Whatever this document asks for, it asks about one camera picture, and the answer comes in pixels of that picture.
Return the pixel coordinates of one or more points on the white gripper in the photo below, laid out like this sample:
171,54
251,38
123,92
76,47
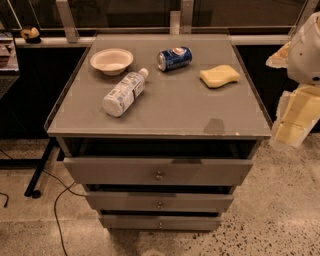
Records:
305,55

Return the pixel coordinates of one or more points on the grey drawer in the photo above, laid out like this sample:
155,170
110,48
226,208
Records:
157,171
152,201
177,223

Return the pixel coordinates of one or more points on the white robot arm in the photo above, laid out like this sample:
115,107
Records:
304,54

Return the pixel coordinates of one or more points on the grey drawer cabinet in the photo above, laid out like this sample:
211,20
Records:
175,117

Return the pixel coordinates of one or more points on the grey top drawer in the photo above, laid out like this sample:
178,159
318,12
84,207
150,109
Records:
157,171

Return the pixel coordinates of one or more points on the grey bottom drawer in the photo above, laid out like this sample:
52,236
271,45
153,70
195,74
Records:
177,223

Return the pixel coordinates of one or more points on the yellow sponge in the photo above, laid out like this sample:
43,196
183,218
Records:
219,76

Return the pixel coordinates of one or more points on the blue soda can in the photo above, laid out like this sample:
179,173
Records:
174,58

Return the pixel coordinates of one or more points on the white paper bowl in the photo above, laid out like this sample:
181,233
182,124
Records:
112,62

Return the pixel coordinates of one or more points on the clear plastic water bottle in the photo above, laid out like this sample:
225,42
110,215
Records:
122,96

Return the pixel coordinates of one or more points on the small yellow black object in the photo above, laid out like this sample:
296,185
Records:
30,34

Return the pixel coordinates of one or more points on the black desk leg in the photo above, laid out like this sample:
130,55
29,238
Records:
31,190

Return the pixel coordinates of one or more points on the metal window rail frame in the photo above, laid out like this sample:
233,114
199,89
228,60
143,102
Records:
246,22

